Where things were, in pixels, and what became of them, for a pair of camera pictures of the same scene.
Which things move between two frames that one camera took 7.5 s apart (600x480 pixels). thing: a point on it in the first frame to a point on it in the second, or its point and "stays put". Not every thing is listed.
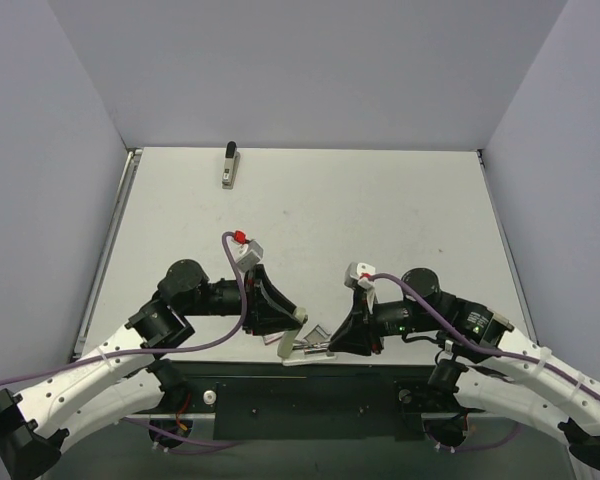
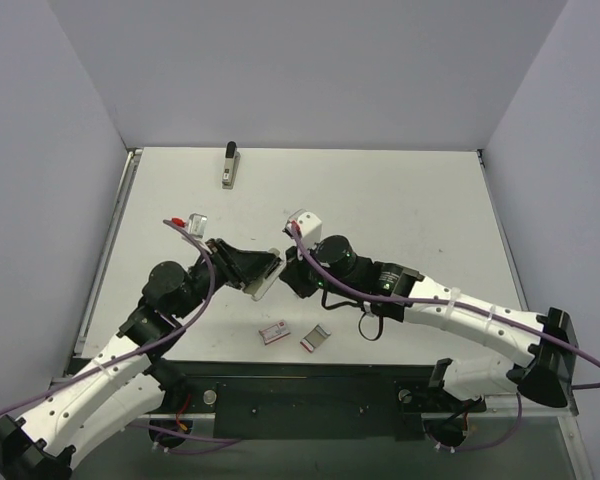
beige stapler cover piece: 308,352 to 259,286
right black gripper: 362,323 to 302,281
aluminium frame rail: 130,171 stays put
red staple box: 272,338 stays put
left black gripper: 253,304 to 225,262
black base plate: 313,400 stays put
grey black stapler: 232,160 stays put
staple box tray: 317,335 stays put
